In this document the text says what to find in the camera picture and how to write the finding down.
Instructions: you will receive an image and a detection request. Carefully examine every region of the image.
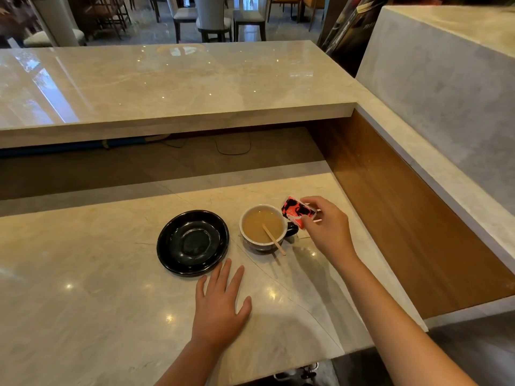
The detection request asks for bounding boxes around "red sachet packet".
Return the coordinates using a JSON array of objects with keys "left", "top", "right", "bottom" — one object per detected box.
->
[{"left": 280, "top": 196, "right": 322, "bottom": 224}]

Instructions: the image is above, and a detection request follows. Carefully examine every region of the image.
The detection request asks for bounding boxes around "person's right forearm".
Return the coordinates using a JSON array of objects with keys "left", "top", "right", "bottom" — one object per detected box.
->
[{"left": 333, "top": 253, "right": 479, "bottom": 386}]

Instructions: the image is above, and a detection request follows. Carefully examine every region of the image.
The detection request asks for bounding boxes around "blue pipe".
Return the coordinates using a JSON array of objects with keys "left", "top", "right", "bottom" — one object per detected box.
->
[{"left": 0, "top": 134, "right": 170, "bottom": 159}]

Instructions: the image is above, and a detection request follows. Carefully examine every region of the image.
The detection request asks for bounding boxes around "black saucer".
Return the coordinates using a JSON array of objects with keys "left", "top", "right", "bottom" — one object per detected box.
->
[{"left": 156, "top": 210, "right": 230, "bottom": 277}]

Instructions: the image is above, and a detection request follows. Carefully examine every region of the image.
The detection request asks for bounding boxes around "orange wooden chair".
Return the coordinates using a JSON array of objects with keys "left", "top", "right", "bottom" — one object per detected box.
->
[
  {"left": 267, "top": 0, "right": 303, "bottom": 24},
  {"left": 303, "top": 0, "right": 326, "bottom": 32}
]

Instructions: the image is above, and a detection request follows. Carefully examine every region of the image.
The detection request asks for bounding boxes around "person's right hand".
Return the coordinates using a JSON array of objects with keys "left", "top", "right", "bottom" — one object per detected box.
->
[{"left": 300, "top": 196, "right": 361, "bottom": 270}]

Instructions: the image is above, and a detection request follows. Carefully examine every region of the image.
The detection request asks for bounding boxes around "person's shoe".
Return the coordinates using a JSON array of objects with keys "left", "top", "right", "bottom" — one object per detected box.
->
[{"left": 273, "top": 362, "right": 321, "bottom": 383}]

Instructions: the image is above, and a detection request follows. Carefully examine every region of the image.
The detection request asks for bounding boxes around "wooden stir stick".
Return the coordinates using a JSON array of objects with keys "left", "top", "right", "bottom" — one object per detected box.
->
[{"left": 262, "top": 224, "right": 287, "bottom": 256}]

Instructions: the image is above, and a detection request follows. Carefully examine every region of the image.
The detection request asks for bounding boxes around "white cushioned chair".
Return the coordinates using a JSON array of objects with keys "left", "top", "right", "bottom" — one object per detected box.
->
[
  {"left": 193, "top": 0, "right": 233, "bottom": 44},
  {"left": 166, "top": 0, "right": 198, "bottom": 44},
  {"left": 233, "top": 0, "right": 268, "bottom": 42}
]

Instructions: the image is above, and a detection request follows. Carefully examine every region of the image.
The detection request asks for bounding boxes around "black cable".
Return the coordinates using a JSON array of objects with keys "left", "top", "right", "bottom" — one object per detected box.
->
[{"left": 214, "top": 132, "right": 252, "bottom": 156}]

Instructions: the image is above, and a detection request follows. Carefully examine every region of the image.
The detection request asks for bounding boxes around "person's left forearm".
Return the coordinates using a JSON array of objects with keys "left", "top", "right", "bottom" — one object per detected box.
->
[{"left": 154, "top": 337, "right": 228, "bottom": 386}]

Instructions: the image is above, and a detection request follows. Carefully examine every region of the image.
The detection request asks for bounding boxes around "person's left hand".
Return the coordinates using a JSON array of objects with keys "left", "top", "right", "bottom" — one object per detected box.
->
[{"left": 191, "top": 259, "right": 253, "bottom": 352}]

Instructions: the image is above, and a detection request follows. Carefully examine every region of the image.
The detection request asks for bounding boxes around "brown wooden chair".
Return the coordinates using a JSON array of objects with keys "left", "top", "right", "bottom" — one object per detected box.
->
[{"left": 82, "top": 0, "right": 133, "bottom": 40}]

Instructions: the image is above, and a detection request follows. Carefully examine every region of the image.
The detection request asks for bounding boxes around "dark poster board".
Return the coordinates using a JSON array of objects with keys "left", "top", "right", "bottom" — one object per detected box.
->
[{"left": 319, "top": 0, "right": 394, "bottom": 77}]

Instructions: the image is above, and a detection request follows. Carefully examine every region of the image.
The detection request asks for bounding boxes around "white cushioned stool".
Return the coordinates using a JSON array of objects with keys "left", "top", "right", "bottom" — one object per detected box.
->
[{"left": 23, "top": 28, "right": 87, "bottom": 48}]

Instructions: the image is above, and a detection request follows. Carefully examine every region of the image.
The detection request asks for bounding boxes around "milky coffee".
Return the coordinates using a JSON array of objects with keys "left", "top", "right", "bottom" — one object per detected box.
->
[{"left": 242, "top": 209, "right": 285, "bottom": 243}]

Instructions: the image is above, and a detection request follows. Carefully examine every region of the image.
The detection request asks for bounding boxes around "black coffee cup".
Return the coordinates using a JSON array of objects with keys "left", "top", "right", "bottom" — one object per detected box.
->
[{"left": 239, "top": 204, "right": 299, "bottom": 252}]

